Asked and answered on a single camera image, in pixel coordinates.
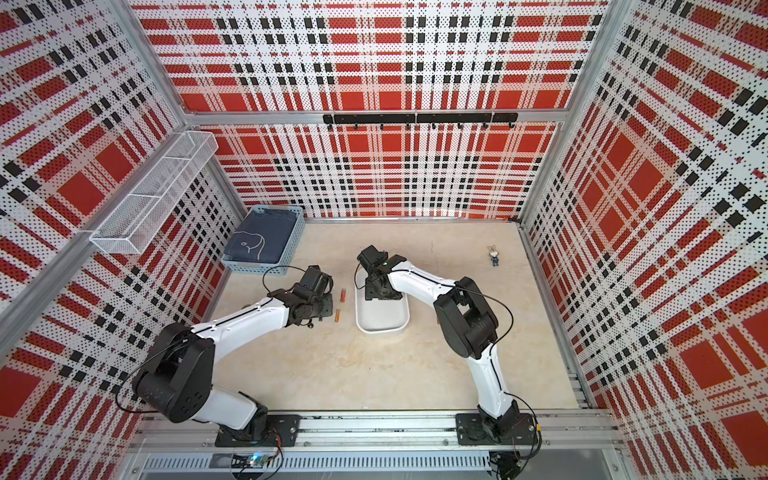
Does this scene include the white oval storage box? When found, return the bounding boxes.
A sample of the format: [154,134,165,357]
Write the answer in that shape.
[355,268,410,336]

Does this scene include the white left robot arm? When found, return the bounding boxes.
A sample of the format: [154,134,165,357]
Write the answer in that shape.
[130,265,334,431]

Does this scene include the small rabbit figure keychain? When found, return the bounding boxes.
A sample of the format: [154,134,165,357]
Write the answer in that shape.
[488,245,500,267]

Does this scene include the folded blue denim garment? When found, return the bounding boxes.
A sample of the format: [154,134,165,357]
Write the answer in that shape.
[224,209,297,264]

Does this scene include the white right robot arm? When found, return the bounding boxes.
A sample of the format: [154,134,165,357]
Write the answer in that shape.
[357,245,520,425]

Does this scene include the light blue plastic basket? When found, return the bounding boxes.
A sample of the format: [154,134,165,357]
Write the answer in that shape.
[222,205,305,275]

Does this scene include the white wire mesh shelf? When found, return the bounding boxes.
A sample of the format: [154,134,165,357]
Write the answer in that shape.
[89,130,217,255]

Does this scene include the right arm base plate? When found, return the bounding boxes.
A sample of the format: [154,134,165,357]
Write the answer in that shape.
[455,413,538,447]

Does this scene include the green circuit board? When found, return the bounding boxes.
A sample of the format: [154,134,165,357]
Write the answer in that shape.
[231,454,273,470]

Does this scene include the black hook rail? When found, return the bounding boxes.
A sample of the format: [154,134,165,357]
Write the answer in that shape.
[322,112,519,127]

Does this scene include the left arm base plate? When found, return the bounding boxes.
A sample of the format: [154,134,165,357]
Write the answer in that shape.
[215,412,301,448]

